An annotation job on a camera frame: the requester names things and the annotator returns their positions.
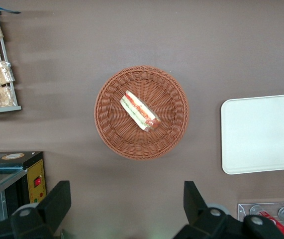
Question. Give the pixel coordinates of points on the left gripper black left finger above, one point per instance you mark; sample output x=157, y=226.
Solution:
x=54, y=204

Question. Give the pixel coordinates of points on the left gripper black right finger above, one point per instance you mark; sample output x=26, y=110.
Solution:
x=196, y=211

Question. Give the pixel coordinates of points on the cream plastic tray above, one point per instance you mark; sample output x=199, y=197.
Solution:
x=261, y=134

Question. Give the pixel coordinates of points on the black and yellow food warmer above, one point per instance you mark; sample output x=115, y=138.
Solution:
x=36, y=169

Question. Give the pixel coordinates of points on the clear acrylic bottle rack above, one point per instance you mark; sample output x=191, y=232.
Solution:
x=243, y=211

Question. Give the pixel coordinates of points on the round brown wicker basket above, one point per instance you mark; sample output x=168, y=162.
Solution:
x=112, y=139

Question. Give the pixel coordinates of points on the wrapped triangle sandwich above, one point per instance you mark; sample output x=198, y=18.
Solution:
x=139, y=112

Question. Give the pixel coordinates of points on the blue tape strip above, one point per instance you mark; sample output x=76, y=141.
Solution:
x=10, y=11

